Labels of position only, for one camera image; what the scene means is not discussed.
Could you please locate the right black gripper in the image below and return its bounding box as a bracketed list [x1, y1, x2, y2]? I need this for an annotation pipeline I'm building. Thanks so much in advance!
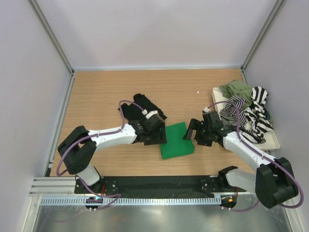
[183, 118, 212, 147]

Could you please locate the bright green tank top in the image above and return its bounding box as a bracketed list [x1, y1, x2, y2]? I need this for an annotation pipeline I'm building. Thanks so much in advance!
[160, 122, 195, 160]

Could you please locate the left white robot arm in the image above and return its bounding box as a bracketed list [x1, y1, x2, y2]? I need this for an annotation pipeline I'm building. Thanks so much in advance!
[57, 111, 166, 193]

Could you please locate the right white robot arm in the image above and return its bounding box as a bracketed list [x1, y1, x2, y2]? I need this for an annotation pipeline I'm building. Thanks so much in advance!
[183, 111, 300, 208]

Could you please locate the olive green tank top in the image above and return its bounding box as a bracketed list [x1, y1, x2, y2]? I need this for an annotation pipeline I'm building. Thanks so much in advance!
[219, 80, 268, 110]

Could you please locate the black white striped tank top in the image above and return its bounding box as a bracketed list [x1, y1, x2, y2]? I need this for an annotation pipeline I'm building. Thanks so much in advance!
[220, 90, 273, 144]

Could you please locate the white plastic tray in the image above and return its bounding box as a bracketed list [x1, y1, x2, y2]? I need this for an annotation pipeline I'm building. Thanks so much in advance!
[211, 87, 280, 151]

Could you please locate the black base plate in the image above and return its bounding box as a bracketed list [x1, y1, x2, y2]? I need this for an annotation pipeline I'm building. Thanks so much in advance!
[90, 175, 245, 199]

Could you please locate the slotted cable duct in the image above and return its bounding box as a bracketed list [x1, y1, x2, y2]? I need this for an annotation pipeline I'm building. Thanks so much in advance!
[41, 195, 221, 206]

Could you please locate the aluminium front rail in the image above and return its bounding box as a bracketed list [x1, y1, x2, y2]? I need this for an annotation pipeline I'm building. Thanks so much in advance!
[28, 176, 80, 197]

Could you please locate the right aluminium frame post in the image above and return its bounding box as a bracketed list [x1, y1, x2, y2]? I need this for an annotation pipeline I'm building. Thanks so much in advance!
[240, 0, 286, 74]

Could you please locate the aluminium frame post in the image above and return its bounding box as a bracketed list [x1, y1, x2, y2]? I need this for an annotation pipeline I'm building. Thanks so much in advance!
[240, 0, 286, 74]
[28, 0, 74, 76]

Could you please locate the left aluminium frame post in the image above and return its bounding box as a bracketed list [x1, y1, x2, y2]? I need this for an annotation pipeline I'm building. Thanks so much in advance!
[28, 0, 74, 76]

